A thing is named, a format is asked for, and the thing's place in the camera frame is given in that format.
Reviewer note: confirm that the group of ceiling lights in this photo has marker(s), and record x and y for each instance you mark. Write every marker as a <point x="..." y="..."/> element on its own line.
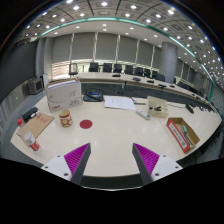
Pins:
<point x="104" y="4"/>

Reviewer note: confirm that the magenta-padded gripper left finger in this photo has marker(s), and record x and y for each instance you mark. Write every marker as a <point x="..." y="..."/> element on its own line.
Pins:
<point x="76" y="158"/>

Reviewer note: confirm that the grey box monitor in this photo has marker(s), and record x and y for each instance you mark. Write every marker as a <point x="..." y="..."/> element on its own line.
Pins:
<point x="35" y="86"/>

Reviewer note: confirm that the red and cream mug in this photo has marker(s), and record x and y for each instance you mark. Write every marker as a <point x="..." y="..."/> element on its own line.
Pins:
<point x="65" y="118"/>

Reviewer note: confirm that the open cardboard box red lid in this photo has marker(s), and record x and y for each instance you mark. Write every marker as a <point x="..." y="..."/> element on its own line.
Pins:
<point x="181" y="135"/>

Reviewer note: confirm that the white printed paper sheet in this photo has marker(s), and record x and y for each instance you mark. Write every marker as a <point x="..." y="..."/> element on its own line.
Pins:
<point x="119" y="102"/>

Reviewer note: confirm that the clear red-capped water bottle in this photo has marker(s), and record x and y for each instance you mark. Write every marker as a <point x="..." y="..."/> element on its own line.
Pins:
<point x="32" y="142"/>

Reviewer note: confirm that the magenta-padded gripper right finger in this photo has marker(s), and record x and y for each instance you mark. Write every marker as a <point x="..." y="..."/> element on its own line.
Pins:
<point x="146" y="158"/>

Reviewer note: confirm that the row of black office chairs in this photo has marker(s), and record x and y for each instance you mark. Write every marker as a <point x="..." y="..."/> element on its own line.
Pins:
<point x="107" y="67"/>

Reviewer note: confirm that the flat round red coaster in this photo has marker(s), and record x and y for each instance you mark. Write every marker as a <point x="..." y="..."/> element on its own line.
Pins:
<point x="86" y="124"/>

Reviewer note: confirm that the small black gadget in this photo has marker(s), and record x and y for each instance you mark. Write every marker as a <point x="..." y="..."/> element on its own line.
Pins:
<point x="189" y="108"/>

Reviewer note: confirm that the black case with white label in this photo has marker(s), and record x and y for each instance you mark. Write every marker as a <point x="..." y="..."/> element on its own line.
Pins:
<point x="30" y="114"/>

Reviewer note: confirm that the white power strip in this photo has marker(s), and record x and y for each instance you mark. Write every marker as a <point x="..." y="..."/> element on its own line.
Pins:
<point x="143" y="114"/>

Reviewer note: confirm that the white paper carton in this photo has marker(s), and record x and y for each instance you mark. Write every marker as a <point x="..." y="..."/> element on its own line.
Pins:
<point x="63" y="96"/>

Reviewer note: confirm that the row of black desk microphones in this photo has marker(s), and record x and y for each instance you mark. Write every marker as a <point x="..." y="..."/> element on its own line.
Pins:
<point x="136" y="79"/>

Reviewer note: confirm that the small open beige box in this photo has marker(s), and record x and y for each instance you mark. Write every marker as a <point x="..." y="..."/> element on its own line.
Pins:
<point x="158" y="106"/>

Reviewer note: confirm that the black desk device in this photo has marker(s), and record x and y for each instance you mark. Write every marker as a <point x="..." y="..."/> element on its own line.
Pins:
<point x="92" y="96"/>

